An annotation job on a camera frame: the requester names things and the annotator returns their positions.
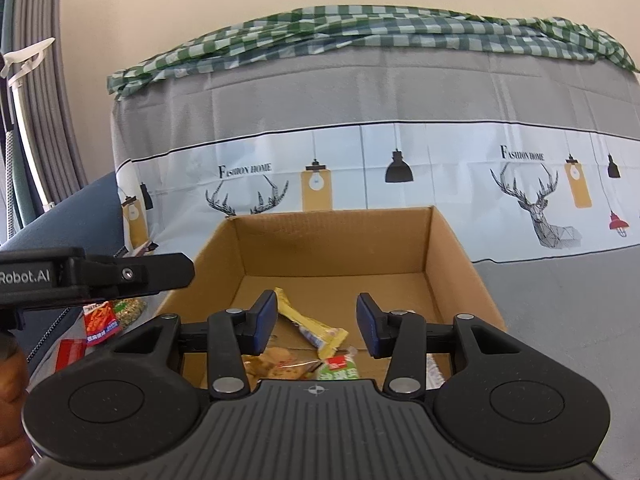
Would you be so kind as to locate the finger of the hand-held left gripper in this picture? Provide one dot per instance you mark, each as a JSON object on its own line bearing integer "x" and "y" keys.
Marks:
{"x": 145, "y": 272}

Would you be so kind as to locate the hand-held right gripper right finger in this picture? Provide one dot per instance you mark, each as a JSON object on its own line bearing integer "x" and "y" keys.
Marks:
{"x": 370, "y": 325}

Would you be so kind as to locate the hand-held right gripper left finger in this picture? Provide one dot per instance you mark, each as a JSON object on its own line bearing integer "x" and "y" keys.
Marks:
{"x": 262, "y": 322}

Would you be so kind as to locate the clear cookie packet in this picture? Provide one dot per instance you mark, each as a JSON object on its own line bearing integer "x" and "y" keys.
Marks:
{"x": 277, "y": 364}

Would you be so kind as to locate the yellow snack packet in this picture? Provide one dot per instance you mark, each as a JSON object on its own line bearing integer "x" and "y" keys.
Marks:
{"x": 310, "y": 327}

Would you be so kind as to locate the green packet with red label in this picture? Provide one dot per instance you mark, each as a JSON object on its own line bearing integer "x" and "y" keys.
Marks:
{"x": 340, "y": 367}

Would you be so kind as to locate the white snack packet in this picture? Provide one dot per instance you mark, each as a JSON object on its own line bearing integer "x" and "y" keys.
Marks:
{"x": 433, "y": 370}

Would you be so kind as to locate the cardboard box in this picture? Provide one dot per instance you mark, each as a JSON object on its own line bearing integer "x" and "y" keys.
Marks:
{"x": 325, "y": 245}

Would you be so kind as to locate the person's left hand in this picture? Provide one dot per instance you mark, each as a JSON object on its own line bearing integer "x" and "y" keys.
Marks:
{"x": 12, "y": 400}

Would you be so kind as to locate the green grain snack packet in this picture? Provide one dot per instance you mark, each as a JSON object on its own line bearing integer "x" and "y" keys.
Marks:
{"x": 129, "y": 312}

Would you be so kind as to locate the blue sofa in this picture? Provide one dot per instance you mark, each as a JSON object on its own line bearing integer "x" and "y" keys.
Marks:
{"x": 65, "y": 225}

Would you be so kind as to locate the red snack packet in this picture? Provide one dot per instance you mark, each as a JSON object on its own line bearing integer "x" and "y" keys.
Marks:
{"x": 102, "y": 325}

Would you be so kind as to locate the flat red packet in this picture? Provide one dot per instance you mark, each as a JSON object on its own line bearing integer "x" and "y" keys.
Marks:
{"x": 70, "y": 355}

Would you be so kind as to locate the grey curtain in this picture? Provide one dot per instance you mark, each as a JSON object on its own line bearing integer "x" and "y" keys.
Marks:
{"x": 50, "y": 85}

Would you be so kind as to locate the white plastic hanger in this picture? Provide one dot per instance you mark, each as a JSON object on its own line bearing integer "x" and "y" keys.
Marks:
{"x": 27, "y": 60}

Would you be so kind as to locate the green checked cloth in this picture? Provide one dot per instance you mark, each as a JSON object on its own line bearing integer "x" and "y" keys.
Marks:
{"x": 380, "y": 27}

